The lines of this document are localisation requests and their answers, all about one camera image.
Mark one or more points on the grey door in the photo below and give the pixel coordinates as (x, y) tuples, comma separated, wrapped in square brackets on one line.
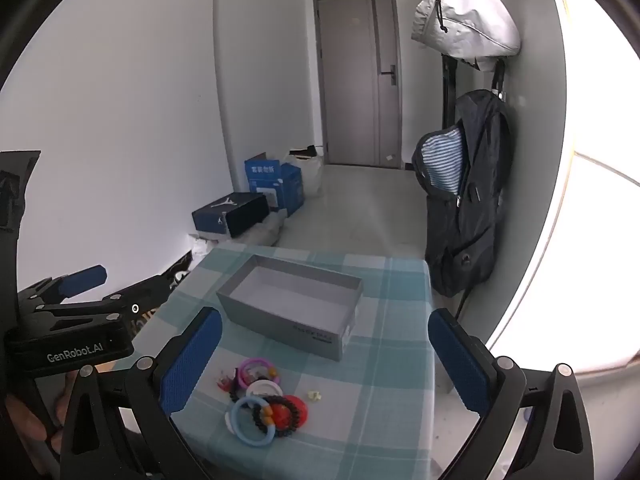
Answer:
[(350, 85)]

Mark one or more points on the blue carton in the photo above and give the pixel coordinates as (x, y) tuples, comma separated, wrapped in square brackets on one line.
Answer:
[(287, 190)]

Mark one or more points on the white plastic bag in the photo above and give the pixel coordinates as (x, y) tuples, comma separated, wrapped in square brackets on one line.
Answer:
[(312, 175)]

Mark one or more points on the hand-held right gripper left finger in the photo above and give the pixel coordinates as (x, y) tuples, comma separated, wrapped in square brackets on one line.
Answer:
[(190, 360)]

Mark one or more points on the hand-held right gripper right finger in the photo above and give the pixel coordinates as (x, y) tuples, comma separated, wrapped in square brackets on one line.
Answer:
[(457, 360)]

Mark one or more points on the black object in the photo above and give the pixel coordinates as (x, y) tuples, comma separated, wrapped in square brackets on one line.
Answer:
[(302, 151)]

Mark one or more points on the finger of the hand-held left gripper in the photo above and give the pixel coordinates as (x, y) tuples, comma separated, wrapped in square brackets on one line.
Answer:
[(85, 280), (145, 296)]

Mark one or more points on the bright window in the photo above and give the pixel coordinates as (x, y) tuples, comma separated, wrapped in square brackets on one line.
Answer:
[(600, 110)]

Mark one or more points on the grey cardboard box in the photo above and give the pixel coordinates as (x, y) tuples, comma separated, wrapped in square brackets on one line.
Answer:
[(300, 320)]

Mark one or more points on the pale yellow ear stud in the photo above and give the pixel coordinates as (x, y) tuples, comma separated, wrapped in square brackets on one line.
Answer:
[(315, 396)]

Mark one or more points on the dark blue shoe box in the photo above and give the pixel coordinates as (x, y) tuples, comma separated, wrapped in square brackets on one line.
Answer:
[(215, 215)]

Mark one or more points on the white hanging bag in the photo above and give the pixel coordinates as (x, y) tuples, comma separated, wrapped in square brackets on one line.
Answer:
[(465, 15)]

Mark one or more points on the black framed panel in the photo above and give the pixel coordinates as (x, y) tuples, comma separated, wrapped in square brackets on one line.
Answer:
[(447, 90)]

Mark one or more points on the person's left hand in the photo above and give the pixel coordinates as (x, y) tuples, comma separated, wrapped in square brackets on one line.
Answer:
[(22, 417)]

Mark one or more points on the black jacket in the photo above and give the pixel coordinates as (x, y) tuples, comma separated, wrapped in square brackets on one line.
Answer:
[(475, 210)]

